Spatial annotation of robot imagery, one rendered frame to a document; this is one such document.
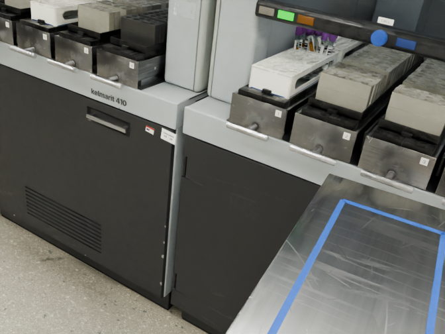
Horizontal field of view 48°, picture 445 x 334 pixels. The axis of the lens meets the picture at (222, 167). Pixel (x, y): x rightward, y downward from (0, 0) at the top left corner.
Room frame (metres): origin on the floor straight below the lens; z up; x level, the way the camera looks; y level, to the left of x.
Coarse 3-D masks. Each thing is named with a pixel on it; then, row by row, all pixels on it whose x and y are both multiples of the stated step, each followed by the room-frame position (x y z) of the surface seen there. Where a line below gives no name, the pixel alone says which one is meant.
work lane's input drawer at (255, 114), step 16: (240, 96) 1.03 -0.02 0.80; (256, 96) 1.02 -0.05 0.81; (272, 96) 1.02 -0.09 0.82; (304, 96) 1.08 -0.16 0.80; (240, 112) 1.02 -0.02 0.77; (256, 112) 1.01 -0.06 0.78; (272, 112) 0.99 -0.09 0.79; (288, 112) 0.98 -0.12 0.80; (240, 128) 0.97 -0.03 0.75; (256, 128) 1.00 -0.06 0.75; (272, 128) 0.99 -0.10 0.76
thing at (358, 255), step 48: (336, 192) 0.64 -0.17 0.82; (384, 192) 0.65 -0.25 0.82; (288, 240) 0.50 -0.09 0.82; (336, 240) 0.52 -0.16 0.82; (384, 240) 0.53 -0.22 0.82; (432, 240) 0.54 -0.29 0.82; (288, 288) 0.41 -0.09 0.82; (336, 288) 0.42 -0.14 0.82; (384, 288) 0.43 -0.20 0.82; (432, 288) 0.45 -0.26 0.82
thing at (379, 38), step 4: (376, 32) 0.96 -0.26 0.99; (380, 32) 0.96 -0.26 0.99; (384, 32) 0.96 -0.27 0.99; (372, 36) 0.96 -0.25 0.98; (376, 36) 0.96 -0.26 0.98; (380, 36) 0.96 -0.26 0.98; (384, 36) 0.95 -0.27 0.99; (372, 40) 0.96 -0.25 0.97; (376, 40) 0.96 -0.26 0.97; (380, 40) 0.96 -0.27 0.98; (384, 40) 0.95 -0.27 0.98; (376, 44) 0.96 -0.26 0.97; (380, 44) 0.95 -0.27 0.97
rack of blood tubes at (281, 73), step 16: (256, 64) 1.08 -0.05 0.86; (272, 64) 1.09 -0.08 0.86; (288, 64) 1.11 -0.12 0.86; (304, 64) 1.13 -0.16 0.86; (320, 64) 1.16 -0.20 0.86; (256, 80) 1.05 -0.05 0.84; (272, 80) 1.03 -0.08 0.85; (288, 80) 1.02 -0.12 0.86; (304, 80) 1.18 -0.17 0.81; (288, 96) 1.02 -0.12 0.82
